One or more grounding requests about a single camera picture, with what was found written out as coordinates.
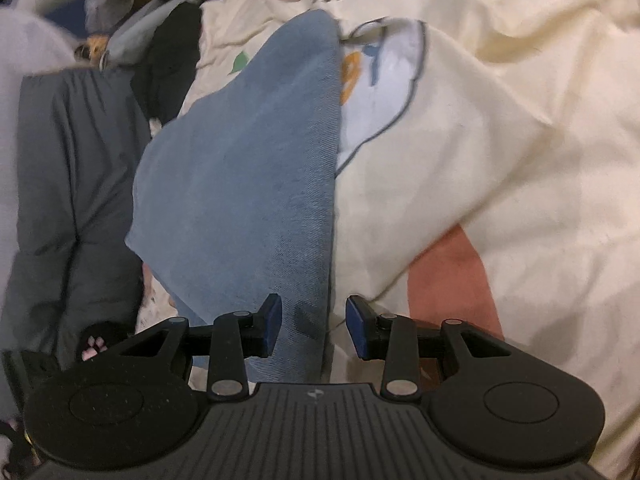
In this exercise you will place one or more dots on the black garment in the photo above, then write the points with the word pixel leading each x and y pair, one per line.
pixel 170 60

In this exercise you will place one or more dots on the small teddy bear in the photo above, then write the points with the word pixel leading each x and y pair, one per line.
pixel 92 46

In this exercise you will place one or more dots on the light blue jeans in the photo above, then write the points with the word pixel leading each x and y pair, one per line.
pixel 240 160

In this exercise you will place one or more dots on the clear plastic bag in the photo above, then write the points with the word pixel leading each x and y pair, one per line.
pixel 105 5

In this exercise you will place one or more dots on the cream bear print bedsheet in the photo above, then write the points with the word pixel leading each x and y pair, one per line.
pixel 500 110

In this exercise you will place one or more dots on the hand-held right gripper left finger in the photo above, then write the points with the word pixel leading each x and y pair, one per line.
pixel 272 322

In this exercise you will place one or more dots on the black paw print sock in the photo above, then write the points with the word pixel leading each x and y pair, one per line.
pixel 102 337

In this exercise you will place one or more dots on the grey neck pillow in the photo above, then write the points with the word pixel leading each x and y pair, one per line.
pixel 140 30

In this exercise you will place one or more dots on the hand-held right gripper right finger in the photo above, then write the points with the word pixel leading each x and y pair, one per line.
pixel 356 327

